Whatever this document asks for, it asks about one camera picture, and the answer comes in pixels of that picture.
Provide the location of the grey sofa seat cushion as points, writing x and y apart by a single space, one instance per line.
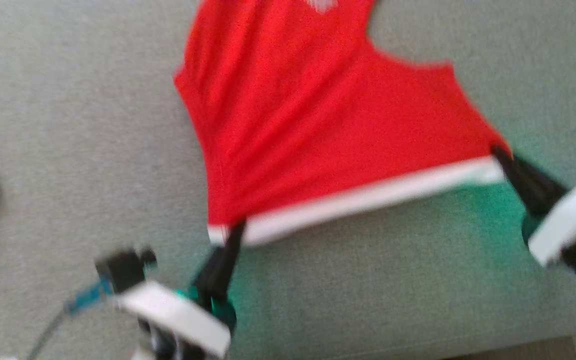
68 100

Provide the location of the red garment with white band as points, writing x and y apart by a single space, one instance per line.
318 125

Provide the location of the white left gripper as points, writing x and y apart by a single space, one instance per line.
178 315

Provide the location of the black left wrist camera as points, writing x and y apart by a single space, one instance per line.
123 267

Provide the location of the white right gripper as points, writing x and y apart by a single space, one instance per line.
573 220

